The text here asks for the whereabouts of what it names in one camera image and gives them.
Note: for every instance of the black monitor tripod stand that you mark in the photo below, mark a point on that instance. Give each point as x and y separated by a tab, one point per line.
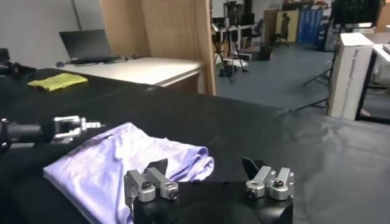
318	76

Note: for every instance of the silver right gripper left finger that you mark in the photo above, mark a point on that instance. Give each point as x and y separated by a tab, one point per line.
152	182

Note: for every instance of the blue boxes stack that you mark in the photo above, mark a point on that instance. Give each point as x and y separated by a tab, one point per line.
310	27

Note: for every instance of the black laptop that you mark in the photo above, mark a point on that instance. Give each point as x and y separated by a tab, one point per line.
85	44

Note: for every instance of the yellow-green cloth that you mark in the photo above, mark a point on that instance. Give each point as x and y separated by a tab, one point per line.
58	81

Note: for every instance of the black background tripod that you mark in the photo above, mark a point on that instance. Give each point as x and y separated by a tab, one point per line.
230	61

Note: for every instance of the wooden desk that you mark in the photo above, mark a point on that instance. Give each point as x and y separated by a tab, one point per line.
170	30

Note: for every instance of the yellow poster with silhouette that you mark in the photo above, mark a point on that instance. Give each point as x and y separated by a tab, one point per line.
288	25

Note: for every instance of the purple printed t-shirt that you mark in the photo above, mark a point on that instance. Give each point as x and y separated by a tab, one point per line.
100	170

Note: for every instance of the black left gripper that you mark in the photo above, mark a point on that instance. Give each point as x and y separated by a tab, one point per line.
27	132

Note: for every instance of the black computer mouse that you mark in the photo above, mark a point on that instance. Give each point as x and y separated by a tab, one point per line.
60	64

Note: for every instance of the white side table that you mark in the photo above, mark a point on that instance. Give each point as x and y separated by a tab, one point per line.
379	56

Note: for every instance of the black table cover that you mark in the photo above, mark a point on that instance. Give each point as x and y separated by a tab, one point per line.
259	137
30	97

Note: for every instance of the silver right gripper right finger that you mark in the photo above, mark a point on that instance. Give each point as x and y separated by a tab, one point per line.
268	182

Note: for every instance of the black desk device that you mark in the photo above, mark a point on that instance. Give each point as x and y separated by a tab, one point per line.
15	69

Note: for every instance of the tall white cardboard box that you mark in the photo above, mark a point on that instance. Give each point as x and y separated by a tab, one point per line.
347	76

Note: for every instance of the black monitor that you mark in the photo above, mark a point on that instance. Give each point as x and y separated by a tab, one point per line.
355	12

